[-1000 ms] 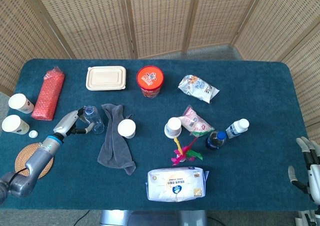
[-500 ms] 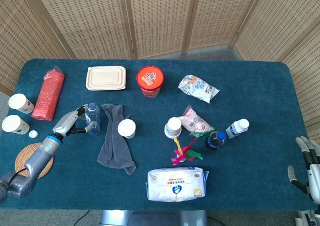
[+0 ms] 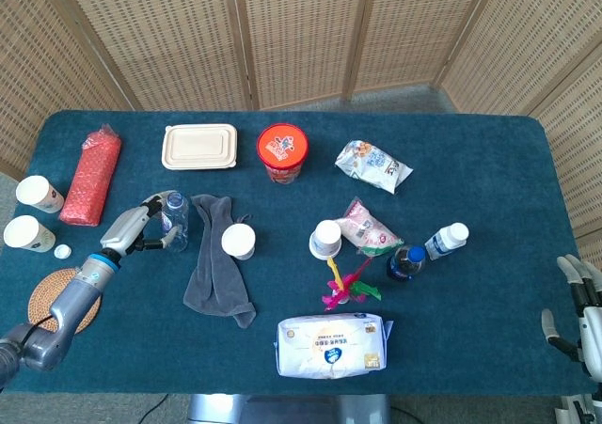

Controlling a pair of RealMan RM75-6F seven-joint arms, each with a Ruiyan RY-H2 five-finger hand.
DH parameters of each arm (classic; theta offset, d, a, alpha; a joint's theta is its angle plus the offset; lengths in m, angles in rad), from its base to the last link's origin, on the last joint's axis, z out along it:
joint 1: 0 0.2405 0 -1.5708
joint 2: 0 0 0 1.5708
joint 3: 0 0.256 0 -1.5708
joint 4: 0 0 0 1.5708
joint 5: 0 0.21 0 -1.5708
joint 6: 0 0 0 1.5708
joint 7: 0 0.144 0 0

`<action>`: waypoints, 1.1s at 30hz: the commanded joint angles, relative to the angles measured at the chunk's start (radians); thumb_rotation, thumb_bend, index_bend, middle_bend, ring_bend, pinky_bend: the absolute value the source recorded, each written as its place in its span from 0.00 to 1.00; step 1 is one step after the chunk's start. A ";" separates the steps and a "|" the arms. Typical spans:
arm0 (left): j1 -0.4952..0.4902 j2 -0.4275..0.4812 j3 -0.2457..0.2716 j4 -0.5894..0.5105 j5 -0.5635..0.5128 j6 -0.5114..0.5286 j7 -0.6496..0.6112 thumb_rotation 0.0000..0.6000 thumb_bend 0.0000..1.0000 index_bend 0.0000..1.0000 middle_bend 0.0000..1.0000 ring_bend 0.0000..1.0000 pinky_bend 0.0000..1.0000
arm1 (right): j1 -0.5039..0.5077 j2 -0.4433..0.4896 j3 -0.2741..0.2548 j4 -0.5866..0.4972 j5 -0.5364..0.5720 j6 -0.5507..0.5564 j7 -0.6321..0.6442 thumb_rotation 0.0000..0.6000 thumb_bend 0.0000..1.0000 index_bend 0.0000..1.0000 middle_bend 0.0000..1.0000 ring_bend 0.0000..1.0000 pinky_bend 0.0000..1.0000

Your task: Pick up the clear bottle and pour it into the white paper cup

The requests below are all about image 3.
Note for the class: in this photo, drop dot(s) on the colourful feather shuttlecock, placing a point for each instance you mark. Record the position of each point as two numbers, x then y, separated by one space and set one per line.
345 287

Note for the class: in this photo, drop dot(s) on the stack of paper cups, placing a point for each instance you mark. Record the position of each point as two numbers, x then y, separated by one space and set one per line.
325 238

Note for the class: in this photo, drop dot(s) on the Pepsi cola bottle blue cap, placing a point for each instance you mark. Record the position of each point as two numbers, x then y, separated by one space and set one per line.
407 264

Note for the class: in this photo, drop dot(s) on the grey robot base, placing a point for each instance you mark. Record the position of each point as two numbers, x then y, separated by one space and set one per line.
282 410

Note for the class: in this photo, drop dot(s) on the teal tablecloth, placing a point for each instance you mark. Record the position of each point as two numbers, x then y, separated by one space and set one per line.
470 311

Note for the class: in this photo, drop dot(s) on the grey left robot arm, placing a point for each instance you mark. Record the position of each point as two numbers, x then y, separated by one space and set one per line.
70 302

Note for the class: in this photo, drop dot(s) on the paper cup dark print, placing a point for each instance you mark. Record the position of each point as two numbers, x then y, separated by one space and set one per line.
21 231

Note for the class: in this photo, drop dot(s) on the paper cup red print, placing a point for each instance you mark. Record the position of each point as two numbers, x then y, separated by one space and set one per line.
33 191

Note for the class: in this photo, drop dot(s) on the white blue snack bag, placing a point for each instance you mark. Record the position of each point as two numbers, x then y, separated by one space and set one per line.
371 163

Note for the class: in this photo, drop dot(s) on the grey microfibre towel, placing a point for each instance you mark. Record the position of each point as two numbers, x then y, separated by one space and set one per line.
216 283

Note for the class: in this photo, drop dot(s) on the red bubble wrap package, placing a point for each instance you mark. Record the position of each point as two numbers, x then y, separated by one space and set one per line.
91 179

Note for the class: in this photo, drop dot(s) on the white bottle cap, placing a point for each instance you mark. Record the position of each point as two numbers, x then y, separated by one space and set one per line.
62 252

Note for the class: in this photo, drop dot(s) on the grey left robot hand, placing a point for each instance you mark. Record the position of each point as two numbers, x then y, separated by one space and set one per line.
124 229

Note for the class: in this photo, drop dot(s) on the clear plastic bottle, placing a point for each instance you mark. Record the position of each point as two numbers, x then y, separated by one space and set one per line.
175 208

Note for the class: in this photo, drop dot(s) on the red instant noodle tub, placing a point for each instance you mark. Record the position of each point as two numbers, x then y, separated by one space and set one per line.
282 146

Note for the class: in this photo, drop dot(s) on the white milk drink bottle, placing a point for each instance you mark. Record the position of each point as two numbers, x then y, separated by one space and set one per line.
447 240

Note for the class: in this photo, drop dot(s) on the paper cup blue flower print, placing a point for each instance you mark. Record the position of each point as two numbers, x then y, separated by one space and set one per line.
237 241

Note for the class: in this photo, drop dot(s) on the woven rattan folding screen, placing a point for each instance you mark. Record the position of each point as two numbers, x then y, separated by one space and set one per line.
301 29

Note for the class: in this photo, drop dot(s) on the beige lidded lunch box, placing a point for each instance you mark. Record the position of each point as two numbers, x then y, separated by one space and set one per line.
200 146

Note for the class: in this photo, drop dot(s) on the round woven coaster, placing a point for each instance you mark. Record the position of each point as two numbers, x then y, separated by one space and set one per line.
42 297

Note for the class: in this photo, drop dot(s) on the pink snack packet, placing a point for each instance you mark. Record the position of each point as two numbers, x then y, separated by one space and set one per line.
367 229

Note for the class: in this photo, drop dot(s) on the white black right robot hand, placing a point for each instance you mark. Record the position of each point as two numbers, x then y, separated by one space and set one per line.
591 330

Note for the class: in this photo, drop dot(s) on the white Vinda tissue pack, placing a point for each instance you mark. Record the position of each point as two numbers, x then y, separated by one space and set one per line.
329 349

